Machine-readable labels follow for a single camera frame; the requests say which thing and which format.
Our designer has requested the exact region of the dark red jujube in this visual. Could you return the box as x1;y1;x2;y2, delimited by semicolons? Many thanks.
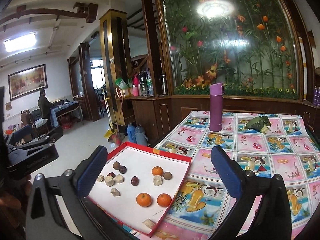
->
131;176;139;186

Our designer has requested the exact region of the beige sugarcane chunk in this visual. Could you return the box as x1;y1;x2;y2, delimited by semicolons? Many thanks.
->
153;175;163;186

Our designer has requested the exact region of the orange mandarin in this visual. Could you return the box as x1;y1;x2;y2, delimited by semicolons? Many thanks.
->
157;193;172;207
136;193;152;207
151;166;164;176

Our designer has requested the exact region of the left hand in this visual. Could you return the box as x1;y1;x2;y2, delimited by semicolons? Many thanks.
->
1;175;32;229

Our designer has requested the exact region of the beige chunk in tray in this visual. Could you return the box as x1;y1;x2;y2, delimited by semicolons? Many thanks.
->
104;176;114;187

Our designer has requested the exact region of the beige chunk lower tray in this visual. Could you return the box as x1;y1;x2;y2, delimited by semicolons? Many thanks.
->
114;174;124;184

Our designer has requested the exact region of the brown round longan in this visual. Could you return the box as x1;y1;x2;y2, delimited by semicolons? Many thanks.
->
112;161;121;170

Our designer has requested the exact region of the dark jujube in tray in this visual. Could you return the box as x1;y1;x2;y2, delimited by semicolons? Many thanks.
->
119;166;127;174

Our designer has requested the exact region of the person in dark jacket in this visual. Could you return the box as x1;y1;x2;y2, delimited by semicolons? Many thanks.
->
38;89;53;130

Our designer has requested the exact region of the fruit pattern tablecloth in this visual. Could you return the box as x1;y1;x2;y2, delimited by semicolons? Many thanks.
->
151;111;319;239

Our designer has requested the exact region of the red white tray box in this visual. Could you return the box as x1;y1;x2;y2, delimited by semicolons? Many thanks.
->
88;142;191;237

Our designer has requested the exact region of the red broom and dustpan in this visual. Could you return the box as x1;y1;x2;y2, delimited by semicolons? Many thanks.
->
101;87;122;146

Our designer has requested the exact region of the green leafy vegetable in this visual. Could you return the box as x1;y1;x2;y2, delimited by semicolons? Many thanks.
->
245;115;271;134

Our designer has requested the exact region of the blue thermos jug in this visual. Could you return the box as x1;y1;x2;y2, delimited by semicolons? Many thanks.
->
126;123;137;144

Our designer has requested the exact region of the grey-blue thermos jug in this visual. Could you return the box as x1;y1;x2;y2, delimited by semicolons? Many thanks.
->
135;124;148;146

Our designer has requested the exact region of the purple thermos bottle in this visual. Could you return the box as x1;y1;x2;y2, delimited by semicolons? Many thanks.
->
209;83;224;132

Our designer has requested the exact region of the wooden cabinet counter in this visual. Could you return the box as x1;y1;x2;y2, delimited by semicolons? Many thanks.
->
117;93;320;145

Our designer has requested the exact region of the flower glass partition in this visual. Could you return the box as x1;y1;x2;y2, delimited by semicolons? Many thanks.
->
156;0;303;101

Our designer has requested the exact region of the framed wall painting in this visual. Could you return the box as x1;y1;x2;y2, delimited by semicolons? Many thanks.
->
8;64;48;100

